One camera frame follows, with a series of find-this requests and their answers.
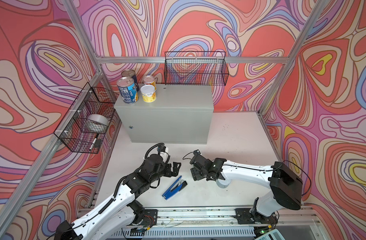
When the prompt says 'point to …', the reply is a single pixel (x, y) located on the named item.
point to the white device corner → (273, 235)
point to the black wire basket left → (83, 127)
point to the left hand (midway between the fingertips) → (176, 162)
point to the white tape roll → (97, 121)
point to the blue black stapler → (174, 188)
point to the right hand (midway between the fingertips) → (199, 174)
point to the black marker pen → (92, 143)
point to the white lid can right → (223, 183)
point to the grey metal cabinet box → (182, 113)
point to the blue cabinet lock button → (131, 127)
